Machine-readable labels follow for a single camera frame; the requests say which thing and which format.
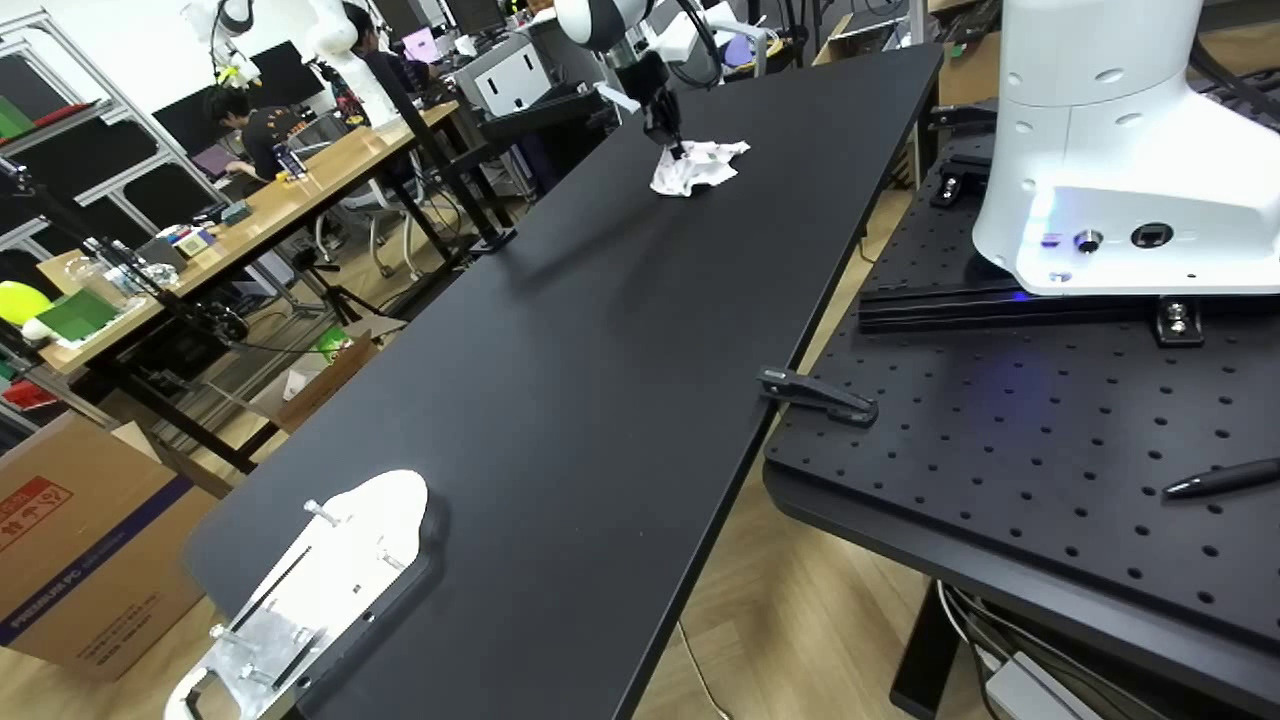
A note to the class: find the black monitor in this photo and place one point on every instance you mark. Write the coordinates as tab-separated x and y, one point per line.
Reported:
284	73

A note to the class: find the black pen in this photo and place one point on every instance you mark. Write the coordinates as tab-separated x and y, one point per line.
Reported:
1223	477

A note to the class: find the green board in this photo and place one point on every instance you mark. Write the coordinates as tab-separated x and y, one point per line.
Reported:
78	318

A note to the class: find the grey power adapter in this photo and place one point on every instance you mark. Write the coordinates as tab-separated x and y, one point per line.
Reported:
1033	694

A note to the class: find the black bracket with bolts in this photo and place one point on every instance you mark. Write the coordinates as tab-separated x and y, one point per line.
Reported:
1179	322

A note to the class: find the white printed cloth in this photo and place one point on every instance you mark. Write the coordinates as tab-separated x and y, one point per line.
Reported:
708	168

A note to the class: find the cardboard box with red print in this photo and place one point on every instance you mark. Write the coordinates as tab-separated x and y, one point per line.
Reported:
94	547

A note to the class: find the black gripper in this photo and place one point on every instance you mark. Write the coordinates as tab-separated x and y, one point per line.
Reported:
661	93

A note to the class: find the yellow-green object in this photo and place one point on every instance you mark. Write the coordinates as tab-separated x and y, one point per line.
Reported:
21	304

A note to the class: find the aluminium frame with black panels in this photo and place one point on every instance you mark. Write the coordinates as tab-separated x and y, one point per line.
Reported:
94	155

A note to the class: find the long wooden desk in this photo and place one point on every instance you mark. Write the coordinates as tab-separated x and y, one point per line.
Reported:
304	172

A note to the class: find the person in black shirt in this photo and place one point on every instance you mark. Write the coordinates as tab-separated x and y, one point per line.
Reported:
381	73

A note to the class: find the red item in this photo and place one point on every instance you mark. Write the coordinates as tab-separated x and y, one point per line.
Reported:
27	397

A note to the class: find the black camera tripod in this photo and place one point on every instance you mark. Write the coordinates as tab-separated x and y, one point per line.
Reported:
324	286

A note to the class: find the grey office chair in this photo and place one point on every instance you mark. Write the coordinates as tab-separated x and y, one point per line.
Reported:
584	73

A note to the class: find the green item on floor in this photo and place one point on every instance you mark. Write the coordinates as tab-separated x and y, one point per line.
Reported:
334	342

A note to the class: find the black aluminium rail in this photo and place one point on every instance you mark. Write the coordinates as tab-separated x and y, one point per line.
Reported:
961	310

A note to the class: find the black perforated breadboard table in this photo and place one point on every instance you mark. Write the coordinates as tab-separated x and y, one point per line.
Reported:
1065	442

